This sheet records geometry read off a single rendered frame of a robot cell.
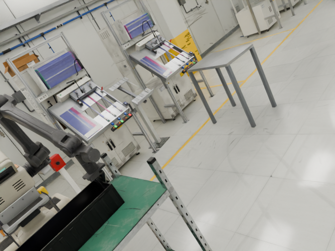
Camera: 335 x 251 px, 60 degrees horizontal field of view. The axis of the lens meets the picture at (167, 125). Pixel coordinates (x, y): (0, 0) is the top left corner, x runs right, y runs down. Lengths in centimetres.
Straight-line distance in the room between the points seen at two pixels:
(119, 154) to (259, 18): 463
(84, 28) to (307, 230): 498
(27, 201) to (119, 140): 234
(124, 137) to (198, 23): 462
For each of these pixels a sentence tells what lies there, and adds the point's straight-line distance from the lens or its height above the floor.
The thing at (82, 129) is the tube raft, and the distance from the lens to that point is 351.
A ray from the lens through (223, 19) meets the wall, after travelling 867.
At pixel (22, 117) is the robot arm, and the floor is 147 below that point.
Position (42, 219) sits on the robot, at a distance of 189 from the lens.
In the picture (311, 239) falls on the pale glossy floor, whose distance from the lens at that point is 209.
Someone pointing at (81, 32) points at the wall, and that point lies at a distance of 583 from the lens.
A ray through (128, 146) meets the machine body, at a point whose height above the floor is 21.
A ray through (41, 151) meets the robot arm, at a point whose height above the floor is 125.
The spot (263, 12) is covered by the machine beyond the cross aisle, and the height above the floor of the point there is 42.
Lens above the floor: 159
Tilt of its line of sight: 21 degrees down
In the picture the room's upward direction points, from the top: 29 degrees counter-clockwise
